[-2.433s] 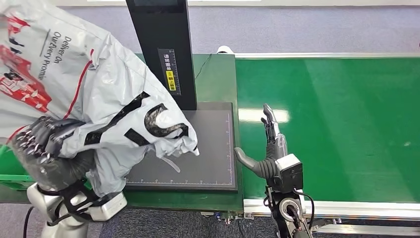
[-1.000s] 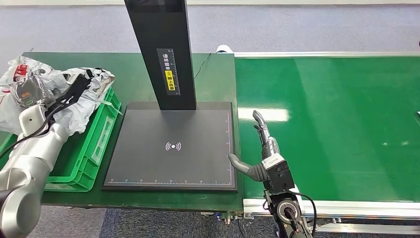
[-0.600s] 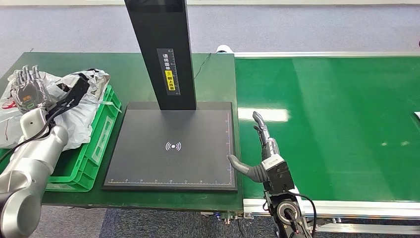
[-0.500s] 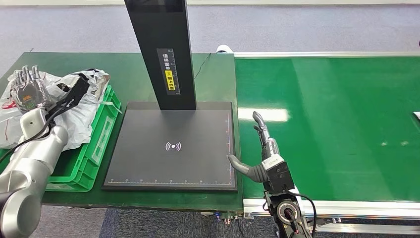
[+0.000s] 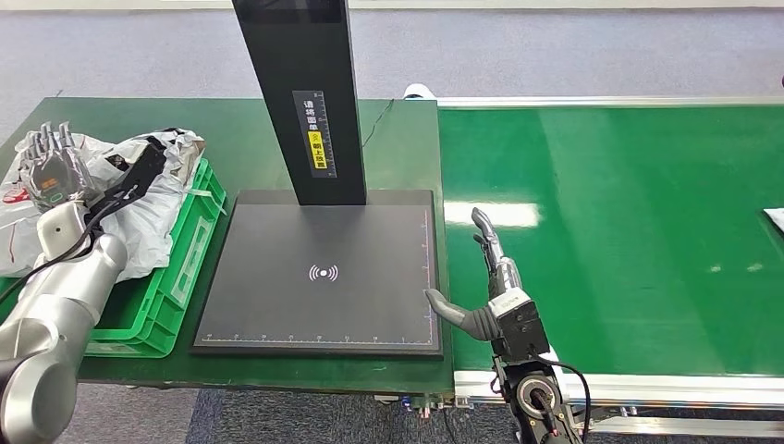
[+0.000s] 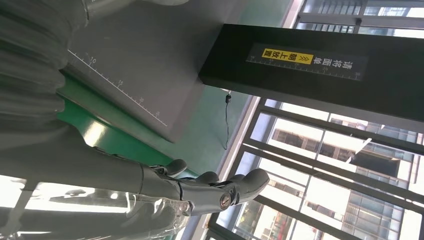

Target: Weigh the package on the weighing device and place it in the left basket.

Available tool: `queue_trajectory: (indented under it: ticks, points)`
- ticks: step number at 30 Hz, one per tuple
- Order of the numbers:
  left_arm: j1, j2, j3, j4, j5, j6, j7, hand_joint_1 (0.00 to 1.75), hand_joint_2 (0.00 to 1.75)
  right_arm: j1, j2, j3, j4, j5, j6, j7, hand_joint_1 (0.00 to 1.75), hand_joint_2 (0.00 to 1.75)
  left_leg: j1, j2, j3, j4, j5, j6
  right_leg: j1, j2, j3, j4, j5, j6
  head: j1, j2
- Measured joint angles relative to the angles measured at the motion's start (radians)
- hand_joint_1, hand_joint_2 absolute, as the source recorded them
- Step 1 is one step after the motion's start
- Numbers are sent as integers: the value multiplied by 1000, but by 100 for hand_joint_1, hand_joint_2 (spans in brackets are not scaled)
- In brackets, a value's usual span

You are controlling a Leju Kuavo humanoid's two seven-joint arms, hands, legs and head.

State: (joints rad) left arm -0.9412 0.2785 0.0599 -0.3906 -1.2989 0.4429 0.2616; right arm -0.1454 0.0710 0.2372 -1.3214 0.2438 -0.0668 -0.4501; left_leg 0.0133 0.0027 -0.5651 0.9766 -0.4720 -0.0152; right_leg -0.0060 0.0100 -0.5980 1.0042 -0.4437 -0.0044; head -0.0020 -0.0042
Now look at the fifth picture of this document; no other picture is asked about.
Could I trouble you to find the black yellow ruler label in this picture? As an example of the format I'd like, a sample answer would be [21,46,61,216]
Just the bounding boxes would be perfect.
[291,90,337,179]

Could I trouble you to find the silver conveyor frame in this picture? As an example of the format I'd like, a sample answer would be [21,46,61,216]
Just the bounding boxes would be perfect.
[435,95,784,440]

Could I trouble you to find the thin black cable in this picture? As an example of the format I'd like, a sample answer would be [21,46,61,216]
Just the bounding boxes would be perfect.
[362,99,395,149]

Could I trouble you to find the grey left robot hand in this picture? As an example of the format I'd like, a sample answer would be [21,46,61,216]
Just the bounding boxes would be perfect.
[18,121,103,214]

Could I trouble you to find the green conveyor belt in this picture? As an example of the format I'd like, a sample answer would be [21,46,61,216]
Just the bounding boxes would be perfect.
[437,105,784,377]

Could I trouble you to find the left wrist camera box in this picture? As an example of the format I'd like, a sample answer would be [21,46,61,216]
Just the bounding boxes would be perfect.
[90,142,168,214]

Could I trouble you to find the metal connectors under table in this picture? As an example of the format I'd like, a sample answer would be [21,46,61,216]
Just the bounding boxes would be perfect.
[374,393,476,420]

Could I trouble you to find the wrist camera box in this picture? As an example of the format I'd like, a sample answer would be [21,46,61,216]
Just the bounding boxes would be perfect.
[90,142,168,214]
[487,288,552,364]

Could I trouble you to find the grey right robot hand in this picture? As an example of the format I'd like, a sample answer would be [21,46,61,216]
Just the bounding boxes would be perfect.
[423,206,525,343]

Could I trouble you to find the green plastic basket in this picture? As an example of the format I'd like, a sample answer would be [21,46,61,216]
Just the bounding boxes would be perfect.
[0,157,228,361]

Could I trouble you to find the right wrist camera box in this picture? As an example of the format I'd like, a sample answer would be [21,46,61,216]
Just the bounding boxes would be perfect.
[487,288,552,364]

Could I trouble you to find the black scanner column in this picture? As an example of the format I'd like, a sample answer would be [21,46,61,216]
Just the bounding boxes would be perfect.
[231,0,367,208]

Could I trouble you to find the white plastic mail package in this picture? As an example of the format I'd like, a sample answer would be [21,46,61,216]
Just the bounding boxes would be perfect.
[0,129,207,283]

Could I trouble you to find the black weighing platform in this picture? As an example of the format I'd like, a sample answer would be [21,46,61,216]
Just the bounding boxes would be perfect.
[190,189,444,359]

